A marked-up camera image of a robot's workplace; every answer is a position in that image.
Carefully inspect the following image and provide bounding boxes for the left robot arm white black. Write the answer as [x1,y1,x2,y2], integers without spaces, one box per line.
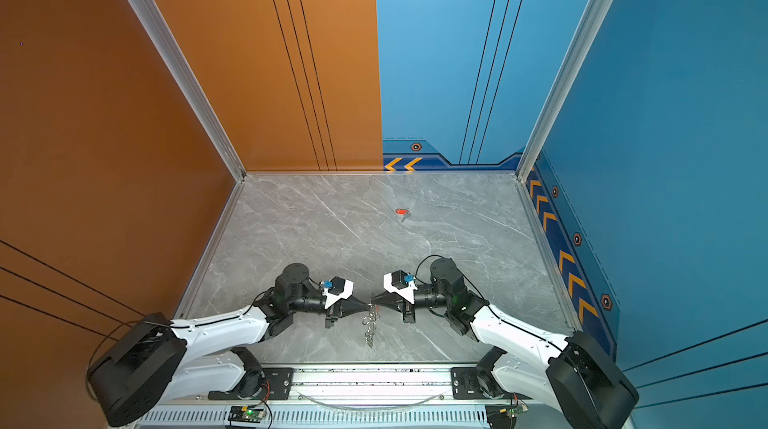
[86,263,369,427]

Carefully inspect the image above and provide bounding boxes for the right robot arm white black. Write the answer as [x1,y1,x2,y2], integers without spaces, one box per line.
[371,257,639,428]

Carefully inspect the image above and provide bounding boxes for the red tag with grey key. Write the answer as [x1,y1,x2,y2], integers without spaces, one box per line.
[395,208,411,222]

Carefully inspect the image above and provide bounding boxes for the left green circuit board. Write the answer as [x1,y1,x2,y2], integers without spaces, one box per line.
[226,405,269,428]

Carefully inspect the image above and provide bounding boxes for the green circuit board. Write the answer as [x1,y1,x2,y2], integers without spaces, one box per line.
[485,400,529,429]
[226,405,269,428]

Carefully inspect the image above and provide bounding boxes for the right green circuit board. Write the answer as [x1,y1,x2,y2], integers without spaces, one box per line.
[485,400,529,429]

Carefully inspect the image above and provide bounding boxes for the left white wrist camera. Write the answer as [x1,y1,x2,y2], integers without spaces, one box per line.
[320,276,354,309]

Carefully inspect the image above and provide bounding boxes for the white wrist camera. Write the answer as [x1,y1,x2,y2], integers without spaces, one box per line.
[320,276,354,309]
[383,270,417,304]

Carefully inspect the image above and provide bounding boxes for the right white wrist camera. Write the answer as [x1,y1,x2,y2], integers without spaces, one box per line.
[383,270,417,304]

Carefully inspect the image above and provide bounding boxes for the aluminium front rail frame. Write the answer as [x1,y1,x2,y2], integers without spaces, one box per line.
[132,363,569,428]

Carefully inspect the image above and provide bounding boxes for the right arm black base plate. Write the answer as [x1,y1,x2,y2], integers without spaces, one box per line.
[449,366,531,401]

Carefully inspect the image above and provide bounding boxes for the clear cable on rail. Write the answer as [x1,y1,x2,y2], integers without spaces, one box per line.
[296,391,448,412]

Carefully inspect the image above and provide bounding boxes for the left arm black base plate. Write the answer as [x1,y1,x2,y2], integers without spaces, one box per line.
[208,367,294,402]

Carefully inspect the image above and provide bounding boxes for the right corner aluminium post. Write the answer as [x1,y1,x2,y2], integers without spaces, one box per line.
[516,0,614,183]

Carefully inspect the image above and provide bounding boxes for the corner aluminium post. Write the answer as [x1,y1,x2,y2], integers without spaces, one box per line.
[516,0,614,183]
[127,0,247,183]

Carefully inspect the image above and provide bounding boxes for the left corner aluminium post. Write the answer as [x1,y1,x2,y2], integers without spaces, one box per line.
[127,0,247,183]

